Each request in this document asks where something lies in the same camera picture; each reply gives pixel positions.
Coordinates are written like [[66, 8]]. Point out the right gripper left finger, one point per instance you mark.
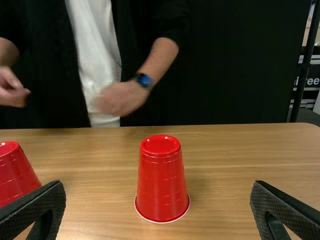
[[27, 210]]

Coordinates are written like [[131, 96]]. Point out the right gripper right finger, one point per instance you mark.
[[287, 207]]

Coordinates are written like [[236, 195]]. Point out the red cup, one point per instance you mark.
[[15, 172], [161, 182]]

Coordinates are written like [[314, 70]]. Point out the grey chair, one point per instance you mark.
[[306, 117]]

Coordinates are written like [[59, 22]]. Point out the black case with white print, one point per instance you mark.
[[312, 82]]

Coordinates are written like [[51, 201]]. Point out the person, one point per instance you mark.
[[97, 62]]

